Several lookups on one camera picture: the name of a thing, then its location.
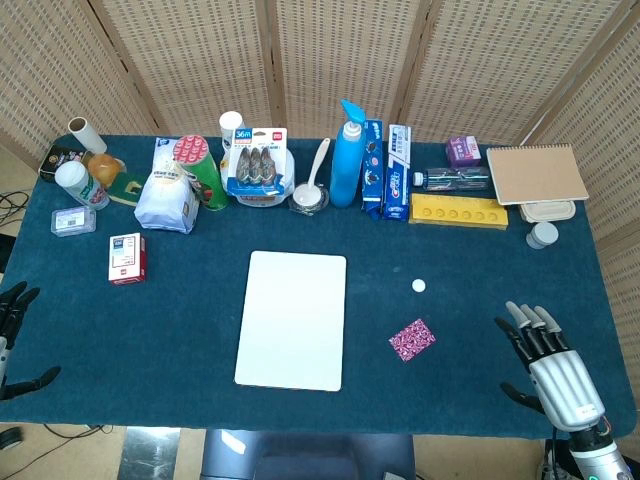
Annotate small grey jar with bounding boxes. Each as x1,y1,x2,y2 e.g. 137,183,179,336
525,221,559,251

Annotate white bottle green label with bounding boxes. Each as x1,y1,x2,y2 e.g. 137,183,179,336
54,160,111,211

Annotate blue cookie box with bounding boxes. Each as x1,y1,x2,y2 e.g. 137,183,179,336
360,118,386,221

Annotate bread in clear bag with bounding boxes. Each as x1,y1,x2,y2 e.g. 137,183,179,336
82,152,126,187

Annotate red white card box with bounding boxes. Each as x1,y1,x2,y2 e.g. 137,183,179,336
107,232,148,287

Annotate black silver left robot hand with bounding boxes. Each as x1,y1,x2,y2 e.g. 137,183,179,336
0,280,62,401

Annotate woven folding screen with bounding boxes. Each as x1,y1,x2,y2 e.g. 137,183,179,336
0,0,640,401

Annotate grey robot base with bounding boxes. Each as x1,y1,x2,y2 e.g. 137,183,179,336
199,428,417,480

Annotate cardboard tube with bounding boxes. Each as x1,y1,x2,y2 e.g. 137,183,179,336
67,116,108,155

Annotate white plastic bottle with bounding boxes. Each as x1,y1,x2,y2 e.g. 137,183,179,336
218,110,246,174

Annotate beige lunch box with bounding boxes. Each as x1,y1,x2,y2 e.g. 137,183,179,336
517,199,576,224

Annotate white plastic spoon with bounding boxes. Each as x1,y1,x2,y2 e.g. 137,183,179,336
292,137,332,206

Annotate black flat tin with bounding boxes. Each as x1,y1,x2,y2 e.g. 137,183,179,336
37,143,89,184

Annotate black floor cables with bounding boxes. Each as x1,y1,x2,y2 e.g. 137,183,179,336
0,189,32,226

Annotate green chips can red lid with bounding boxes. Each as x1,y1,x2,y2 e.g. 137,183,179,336
172,134,230,212

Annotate brown spiral notebook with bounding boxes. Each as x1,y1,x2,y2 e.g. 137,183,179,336
485,143,590,207

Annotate dark blue table cloth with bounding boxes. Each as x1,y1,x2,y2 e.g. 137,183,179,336
0,133,639,441

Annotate white blue toothpaste box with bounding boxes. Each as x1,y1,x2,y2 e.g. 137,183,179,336
382,124,413,220

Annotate clear water bottle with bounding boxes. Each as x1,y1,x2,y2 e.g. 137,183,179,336
412,166,492,193

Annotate white rectangular board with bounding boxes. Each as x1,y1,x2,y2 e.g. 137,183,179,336
233,250,348,393

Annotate white flour bag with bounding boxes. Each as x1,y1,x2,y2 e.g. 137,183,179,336
133,137,201,235

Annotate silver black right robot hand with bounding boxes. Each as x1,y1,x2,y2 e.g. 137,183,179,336
494,300,606,432

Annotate small purple box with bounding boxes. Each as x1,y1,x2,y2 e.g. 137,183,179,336
445,135,482,169

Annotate pink patterned card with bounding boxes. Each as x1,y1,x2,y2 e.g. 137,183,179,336
388,318,437,363

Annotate blue pump bottle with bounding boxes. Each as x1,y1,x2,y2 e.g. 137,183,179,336
328,98,368,209

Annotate yellow tray with round holes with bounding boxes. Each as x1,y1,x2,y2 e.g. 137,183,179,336
408,193,509,231

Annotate clear plastic labelled box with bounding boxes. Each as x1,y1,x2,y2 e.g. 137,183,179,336
50,205,97,238

